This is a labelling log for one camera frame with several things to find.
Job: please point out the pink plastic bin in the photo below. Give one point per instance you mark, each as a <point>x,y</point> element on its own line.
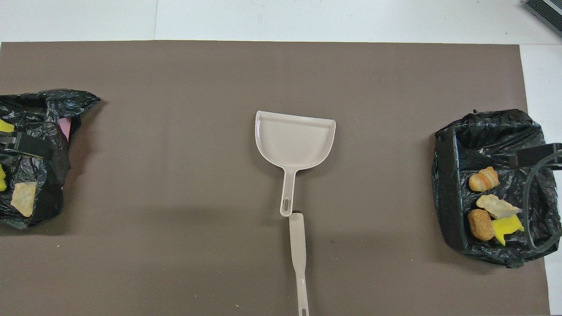
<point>66,127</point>

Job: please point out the brown table mat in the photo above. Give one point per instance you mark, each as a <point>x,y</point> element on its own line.
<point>175,87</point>

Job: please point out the pale cream chunk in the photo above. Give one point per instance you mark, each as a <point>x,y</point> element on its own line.
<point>496,205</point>

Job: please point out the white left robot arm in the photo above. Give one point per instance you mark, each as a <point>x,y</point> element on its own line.
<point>28,145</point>

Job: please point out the yellow sponge piece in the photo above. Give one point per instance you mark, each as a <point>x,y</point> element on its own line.
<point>2,177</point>
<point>507,227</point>
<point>5,126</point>

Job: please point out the orange striped croissant toy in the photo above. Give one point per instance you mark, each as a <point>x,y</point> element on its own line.
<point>484,180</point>

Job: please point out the brown bread roll toy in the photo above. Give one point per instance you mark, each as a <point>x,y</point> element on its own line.
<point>480,224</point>

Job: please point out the beige layered chunk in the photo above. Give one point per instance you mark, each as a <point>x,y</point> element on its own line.
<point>24,198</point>

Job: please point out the dark grey ribbed panel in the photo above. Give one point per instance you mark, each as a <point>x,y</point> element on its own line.
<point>549,11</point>

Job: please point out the crumpled black trash bag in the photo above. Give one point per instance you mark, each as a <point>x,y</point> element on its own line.
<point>48,109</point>

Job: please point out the black bag lined open bin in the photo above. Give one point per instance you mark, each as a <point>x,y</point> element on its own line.
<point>483,131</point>

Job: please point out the beige plastic dustpan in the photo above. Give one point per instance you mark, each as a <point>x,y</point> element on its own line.
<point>294,140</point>

